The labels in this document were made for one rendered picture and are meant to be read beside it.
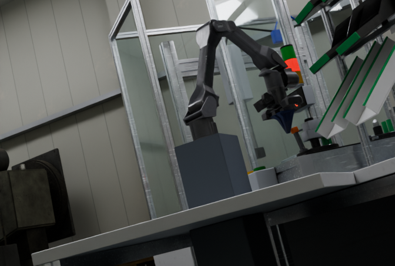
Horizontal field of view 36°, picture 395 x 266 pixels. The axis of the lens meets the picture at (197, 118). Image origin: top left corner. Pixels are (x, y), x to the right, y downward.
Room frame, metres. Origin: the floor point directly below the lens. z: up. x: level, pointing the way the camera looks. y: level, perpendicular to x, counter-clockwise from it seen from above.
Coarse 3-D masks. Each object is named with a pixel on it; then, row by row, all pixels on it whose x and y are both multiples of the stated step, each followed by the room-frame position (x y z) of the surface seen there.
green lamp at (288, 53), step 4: (284, 48) 2.19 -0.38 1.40; (288, 48) 2.18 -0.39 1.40; (292, 48) 2.19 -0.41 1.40; (284, 52) 2.19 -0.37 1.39; (288, 52) 2.18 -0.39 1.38; (292, 52) 2.19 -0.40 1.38; (284, 56) 2.19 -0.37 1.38; (288, 56) 2.18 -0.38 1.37; (292, 56) 2.18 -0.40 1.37; (284, 60) 2.20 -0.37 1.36
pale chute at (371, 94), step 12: (384, 48) 1.66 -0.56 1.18; (384, 60) 1.66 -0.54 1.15; (372, 72) 1.65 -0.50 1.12; (384, 72) 1.51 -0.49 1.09; (360, 84) 1.64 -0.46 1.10; (372, 84) 1.64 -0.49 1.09; (384, 84) 1.51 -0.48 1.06; (360, 96) 1.63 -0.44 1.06; (372, 96) 1.50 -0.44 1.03; (384, 96) 1.51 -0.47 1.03; (348, 108) 1.62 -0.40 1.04; (360, 108) 1.63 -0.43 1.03; (372, 108) 1.50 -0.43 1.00; (360, 120) 1.61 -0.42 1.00
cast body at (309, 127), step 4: (304, 120) 1.98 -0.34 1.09; (308, 120) 1.97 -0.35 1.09; (312, 120) 1.97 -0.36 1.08; (316, 120) 1.97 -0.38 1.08; (304, 124) 1.98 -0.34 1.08; (308, 124) 1.96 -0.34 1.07; (312, 124) 1.96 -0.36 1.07; (316, 124) 1.97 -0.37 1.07; (304, 128) 1.99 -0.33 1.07; (308, 128) 1.97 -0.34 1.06; (312, 128) 1.96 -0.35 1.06; (304, 132) 1.97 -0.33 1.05; (308, 132) 1.96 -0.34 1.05; (312, 132) 1.96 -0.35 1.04; (304, 136) 1.98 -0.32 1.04; (308, 136) 1.96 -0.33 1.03; (312, 136) 1.96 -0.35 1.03; (316, 136) 1.97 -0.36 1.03; (320, 136) 1.97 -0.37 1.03; (304, 140) 1.98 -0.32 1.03; (308, 140) 1.99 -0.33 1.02
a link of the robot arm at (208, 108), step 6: (210, 96) 1.69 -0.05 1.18; (204, 102) 1.67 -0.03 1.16; (210, 102) 1.68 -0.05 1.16; (204, 108) 1.66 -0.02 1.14; (210, 108) 1.68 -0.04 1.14; (186, 114) 1.72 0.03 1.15; (192, 114) 1.68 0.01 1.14; (198, 114) 1.67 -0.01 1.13; (204, 114) 1.66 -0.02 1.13; (210, 114) 1.68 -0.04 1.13; (186, 120) 1.71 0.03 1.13; (192, 120) 1.69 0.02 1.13
